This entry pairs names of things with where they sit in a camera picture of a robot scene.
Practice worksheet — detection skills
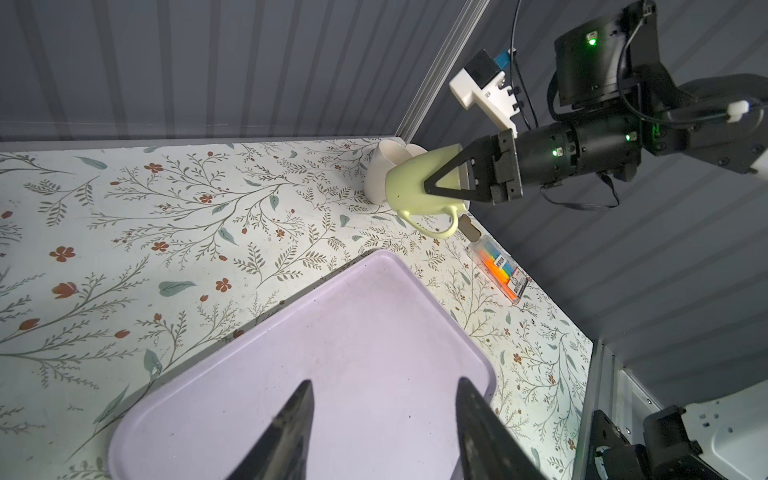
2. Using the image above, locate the light green mug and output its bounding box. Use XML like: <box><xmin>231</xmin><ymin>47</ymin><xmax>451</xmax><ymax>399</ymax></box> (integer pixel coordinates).
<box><xmin>384</xmin><ymin>144</ymin><xmax>469</xmax><ymax>240</ymax></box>

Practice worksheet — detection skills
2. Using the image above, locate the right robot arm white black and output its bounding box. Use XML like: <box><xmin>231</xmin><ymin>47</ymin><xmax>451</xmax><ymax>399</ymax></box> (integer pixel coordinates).
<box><xmin>423</xmin><ymin>1</ymin><xmax>767</xmax><ymax>205</ymax></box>

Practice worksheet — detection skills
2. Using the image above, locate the floral table mat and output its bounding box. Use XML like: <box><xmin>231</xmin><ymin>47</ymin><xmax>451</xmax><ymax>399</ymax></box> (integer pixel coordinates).
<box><xmin>1</xmin><ymin>138</ymin><xmax>592</xmax><ymax>479</ymax></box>

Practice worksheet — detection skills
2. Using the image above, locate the lilac plastic tray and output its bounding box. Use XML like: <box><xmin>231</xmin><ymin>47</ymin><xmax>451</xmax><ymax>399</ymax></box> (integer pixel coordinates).
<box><xmin>107</xmin><ymin>250</ymin><xmax>497</xmax><ymax>479</ymax></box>

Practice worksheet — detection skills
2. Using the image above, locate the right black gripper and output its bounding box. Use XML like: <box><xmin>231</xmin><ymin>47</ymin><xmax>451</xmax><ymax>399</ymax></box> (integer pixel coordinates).
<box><xmin>423</xmin><ymin>129</ymin><xmax>523</xmax><ymax>204</ymax></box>

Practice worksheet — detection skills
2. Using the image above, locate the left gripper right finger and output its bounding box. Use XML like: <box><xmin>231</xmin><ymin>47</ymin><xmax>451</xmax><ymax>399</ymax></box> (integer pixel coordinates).
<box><xmin>455</xmin><ymin>377</ymin><xmax>545</xmax><ymax>480</ymax></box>

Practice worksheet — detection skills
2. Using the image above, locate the box of coloured markers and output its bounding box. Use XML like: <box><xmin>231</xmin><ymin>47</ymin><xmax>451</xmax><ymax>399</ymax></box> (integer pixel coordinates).
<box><xmin>467</xmin><ymin>235</ymin><xmax>531</xmax><ymax>305</ymax></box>

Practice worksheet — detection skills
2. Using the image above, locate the white cream mug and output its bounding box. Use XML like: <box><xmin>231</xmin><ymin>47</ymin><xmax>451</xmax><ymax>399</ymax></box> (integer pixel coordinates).
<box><xmin>364</xmin><ymin>139</ymin><xmax>427</xmax><ymax>205</ymax></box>

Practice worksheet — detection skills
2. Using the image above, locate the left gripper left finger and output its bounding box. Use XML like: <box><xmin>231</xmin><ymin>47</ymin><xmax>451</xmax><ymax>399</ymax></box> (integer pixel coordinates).
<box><xmin>228</xmin><ymin>379</ymin><xmax>314</xmax><ymax>480</ymax></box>

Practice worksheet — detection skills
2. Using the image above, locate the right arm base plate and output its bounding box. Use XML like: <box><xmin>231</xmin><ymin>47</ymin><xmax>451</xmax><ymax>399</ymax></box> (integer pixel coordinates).
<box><xmin>584</xmin><ymin>406</ymin><xmax>723</xmax><ymax>480</ymax></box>

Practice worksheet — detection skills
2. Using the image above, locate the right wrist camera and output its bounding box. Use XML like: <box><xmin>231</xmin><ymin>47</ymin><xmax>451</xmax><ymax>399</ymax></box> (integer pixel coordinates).
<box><xmin>449</xmin><ymin>50</ymin><xmax>521</xmax><ymax>138</ymax></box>

